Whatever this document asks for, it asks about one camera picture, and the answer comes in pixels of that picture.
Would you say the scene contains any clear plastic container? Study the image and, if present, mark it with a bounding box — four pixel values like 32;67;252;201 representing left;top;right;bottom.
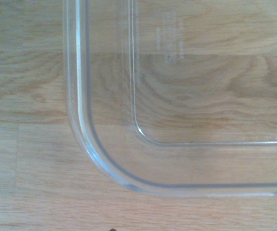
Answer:
63;0;277;199

